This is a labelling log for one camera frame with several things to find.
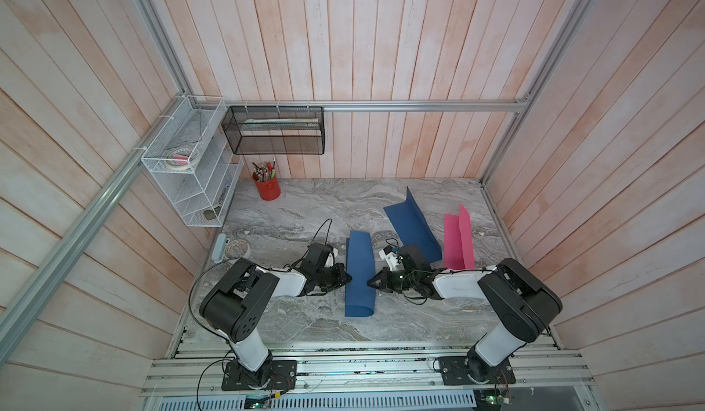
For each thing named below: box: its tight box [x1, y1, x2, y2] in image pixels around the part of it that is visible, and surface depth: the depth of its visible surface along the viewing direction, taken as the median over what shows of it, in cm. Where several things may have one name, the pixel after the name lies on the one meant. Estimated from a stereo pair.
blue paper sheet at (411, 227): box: [383, 186, 443, 265], surface depth 107 cm
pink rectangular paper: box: [444, 203, 475, 270], surface depth 103 cm
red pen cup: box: [255, 176, 281, 201], surface depth 116 cm
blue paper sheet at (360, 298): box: [344, 231, 377, 317], surface depth 95 cm
